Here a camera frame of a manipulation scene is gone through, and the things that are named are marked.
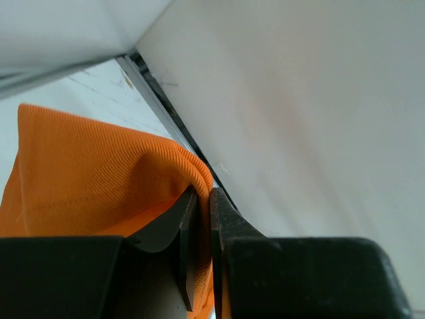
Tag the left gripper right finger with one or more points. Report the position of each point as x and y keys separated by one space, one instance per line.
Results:
x=233 y=241

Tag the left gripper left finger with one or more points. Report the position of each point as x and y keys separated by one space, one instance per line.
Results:
x=159 y=269

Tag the orange trousers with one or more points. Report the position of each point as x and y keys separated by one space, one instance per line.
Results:
x=78 y=176

